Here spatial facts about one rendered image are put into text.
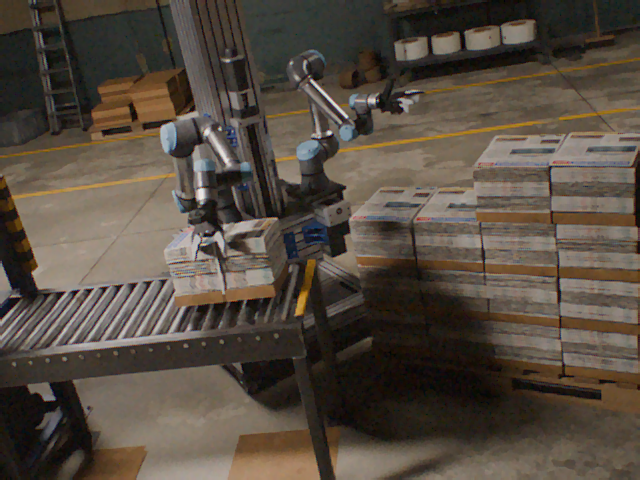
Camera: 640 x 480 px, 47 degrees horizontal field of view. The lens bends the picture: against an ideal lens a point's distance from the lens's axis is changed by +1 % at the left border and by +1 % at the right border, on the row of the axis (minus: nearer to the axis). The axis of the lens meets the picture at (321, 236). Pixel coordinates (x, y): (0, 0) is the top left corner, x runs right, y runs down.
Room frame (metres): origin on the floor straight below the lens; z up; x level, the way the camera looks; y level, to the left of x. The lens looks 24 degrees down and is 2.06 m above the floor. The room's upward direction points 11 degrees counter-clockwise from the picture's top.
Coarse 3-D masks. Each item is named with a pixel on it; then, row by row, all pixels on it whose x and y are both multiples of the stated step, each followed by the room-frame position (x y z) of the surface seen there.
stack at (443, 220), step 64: (384, 192) 3.19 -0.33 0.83; (448, 192) 3.04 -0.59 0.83; (384, 256) 2.89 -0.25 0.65; (448, 256) 2.74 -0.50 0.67; (512, 256) 2.60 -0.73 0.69; (576, 256) 2.48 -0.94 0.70; (384, 320) 2.92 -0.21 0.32; (448, 320) 2.75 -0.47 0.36; (448, 384) 2.77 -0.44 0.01; (512, 384) 2.62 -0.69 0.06; (576, 384) 2.48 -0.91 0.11
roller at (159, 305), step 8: (168, 280) 2.76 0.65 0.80; (168, 288) 2.69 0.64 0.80; (160, 296) 2.62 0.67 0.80; (168, 296) 2.64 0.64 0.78; (160, 304) 2.57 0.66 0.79; (152, 312) 2.50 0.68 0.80; (160, 312) 2.53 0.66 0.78; (144, 320) 2.45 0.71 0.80; (152, 320) 2.45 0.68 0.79; (144, 328) 2.39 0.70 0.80; (152, 328) 2.42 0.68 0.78; (136, 336) 2.34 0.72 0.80; (144, 336) 2.35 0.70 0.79
